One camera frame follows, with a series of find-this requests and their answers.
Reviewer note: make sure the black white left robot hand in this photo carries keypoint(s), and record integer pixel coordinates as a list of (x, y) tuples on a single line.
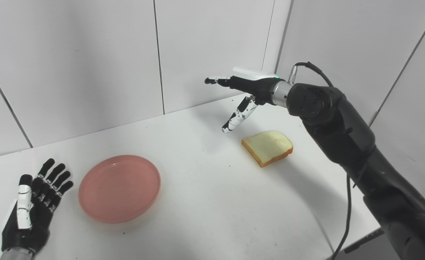
[(35, 220)]

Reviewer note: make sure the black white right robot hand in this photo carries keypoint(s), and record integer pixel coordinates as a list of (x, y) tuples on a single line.
[(255, 88)]

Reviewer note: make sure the slice of white bread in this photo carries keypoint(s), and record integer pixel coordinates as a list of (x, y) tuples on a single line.
[(268, 146)]

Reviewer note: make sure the pink round plate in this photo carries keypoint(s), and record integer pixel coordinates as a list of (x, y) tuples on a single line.
[(119, 189)]

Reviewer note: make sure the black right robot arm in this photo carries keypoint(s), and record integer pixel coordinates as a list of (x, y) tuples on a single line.
[(349, 144)]

